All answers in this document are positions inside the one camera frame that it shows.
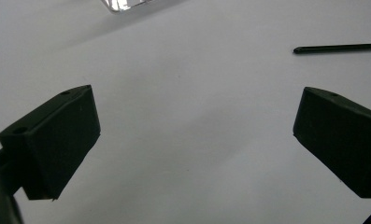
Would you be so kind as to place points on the clear acrylic organizer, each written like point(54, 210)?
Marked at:
point(121, 4)

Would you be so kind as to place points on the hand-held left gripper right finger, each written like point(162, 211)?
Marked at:
point(345, 140)

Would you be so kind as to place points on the black pen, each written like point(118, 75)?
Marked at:
point(329, 48)

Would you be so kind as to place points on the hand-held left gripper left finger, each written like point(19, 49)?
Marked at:
point(58, 140)

